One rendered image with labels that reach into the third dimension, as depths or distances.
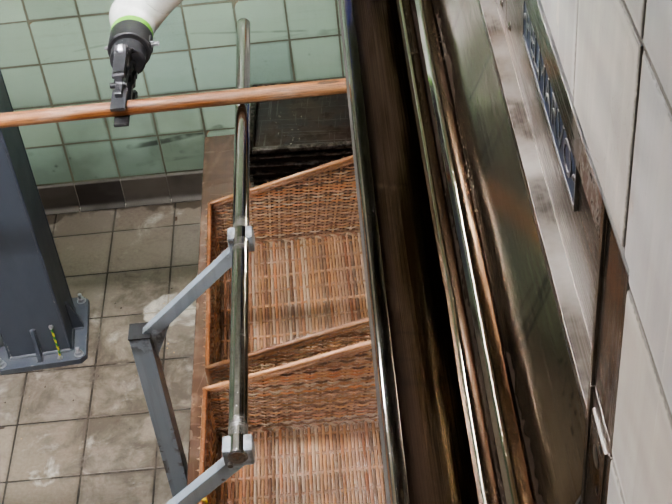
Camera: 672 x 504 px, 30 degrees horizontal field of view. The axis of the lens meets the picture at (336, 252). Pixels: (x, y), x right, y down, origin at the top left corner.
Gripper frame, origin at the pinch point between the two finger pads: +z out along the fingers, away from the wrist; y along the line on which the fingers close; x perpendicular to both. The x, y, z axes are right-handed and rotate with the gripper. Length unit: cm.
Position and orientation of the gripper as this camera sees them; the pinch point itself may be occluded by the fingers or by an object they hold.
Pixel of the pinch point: (120, 107)
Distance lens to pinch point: 255.5
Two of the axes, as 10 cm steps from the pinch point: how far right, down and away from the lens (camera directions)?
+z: 0.4, 6.6, -7.5
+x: -10.0, 0.9, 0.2
